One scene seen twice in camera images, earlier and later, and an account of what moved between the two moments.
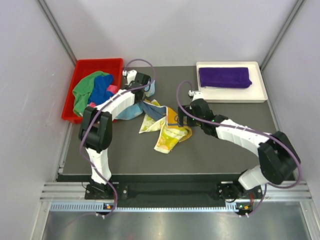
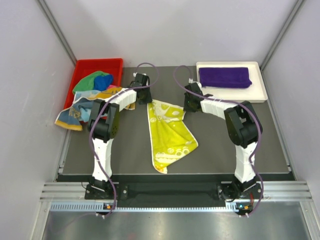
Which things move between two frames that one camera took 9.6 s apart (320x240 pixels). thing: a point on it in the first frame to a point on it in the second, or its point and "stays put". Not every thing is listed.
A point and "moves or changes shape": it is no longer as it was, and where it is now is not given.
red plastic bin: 114,66 stays put
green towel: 82,91 stays put
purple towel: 217,77 stays put
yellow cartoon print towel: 154,112 to 80,112
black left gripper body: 142,97 stays put
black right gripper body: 191,123 to 188,105
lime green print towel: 168,138 moves or changes shape
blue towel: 99,92 stays put
